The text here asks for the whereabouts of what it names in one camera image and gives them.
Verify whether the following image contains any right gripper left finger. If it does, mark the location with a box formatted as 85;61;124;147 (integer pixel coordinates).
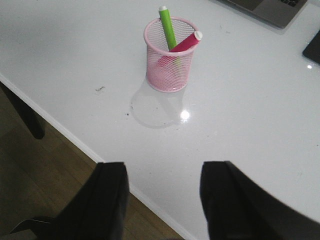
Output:
12;162;129;240

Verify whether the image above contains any pink mesh pen holder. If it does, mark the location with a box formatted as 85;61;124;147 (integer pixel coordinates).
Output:
143;17;201;93

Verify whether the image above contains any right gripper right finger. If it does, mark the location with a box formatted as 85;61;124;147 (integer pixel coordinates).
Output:
199;161;320;240

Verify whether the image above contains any green highlighter pen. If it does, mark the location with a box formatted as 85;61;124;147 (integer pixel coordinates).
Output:
158;6;181;67

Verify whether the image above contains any pink highlighter pen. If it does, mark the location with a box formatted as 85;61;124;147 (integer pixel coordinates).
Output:
156;30;203;67

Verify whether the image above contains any black mouse pad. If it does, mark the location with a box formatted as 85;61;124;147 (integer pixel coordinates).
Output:
302;31;320;64

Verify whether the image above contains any grey laptop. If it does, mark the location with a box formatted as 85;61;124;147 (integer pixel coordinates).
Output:
215;0;308;29

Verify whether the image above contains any dark table leg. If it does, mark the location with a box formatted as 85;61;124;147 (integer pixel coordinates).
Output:
0;82;45;140

